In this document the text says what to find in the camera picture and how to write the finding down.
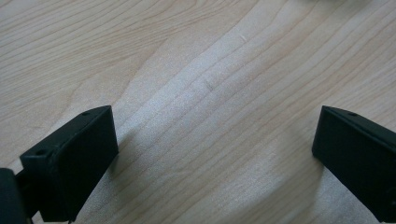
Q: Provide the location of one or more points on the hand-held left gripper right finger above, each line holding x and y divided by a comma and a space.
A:
358, 158

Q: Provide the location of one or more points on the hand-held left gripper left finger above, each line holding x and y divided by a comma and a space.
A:
71, 161

